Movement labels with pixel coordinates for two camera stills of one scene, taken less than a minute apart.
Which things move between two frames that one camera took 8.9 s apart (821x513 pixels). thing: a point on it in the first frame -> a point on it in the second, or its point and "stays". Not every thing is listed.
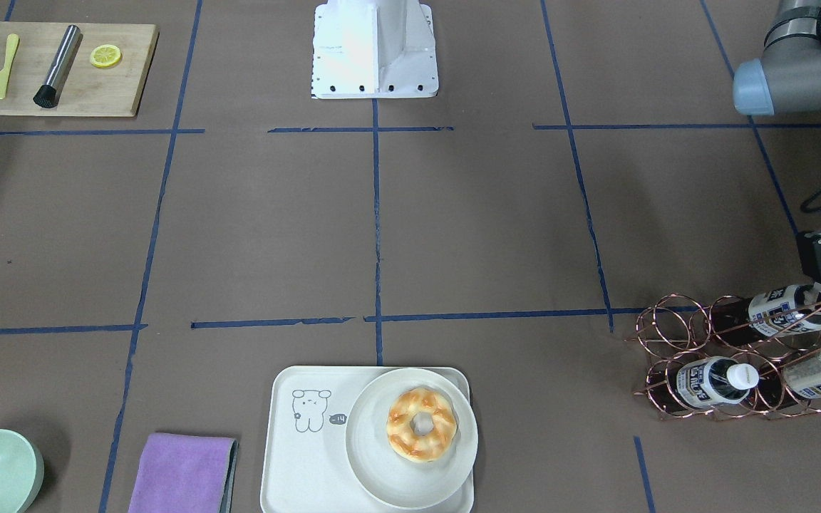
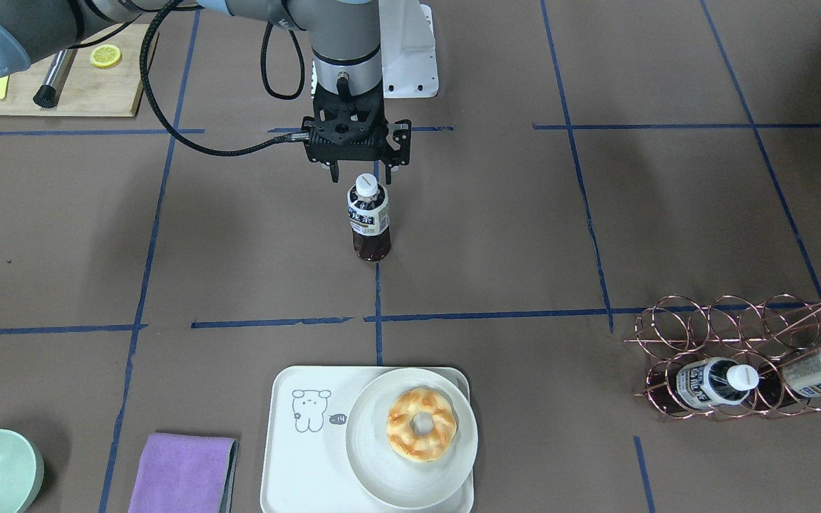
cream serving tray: [306, 464] stays
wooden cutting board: [88, 90] stays
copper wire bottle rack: [776, 355] stays
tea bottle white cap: [780, 311] -> [366, 184]
